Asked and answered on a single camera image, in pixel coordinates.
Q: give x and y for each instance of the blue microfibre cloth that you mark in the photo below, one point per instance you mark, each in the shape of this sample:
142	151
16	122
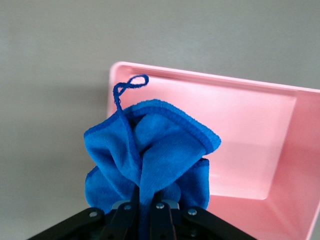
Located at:
155	150

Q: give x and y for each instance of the pink plastic box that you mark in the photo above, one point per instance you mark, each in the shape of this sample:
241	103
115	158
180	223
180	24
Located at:
250	140

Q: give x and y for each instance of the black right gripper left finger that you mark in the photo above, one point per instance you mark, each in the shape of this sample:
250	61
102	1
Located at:
122	220

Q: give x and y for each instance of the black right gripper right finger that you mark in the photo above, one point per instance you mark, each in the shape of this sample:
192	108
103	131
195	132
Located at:
162	222

